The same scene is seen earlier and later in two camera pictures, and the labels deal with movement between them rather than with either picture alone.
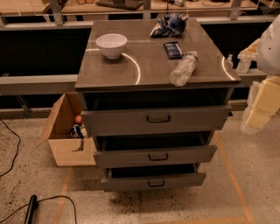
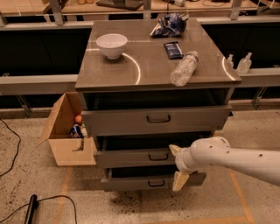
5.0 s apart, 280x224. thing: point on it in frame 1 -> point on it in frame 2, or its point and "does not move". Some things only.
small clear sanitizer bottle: (229, 61) does not move
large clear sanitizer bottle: (243, 66) does not move
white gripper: (269, 51) -> (180, 161)
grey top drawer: (154, 120) does not move
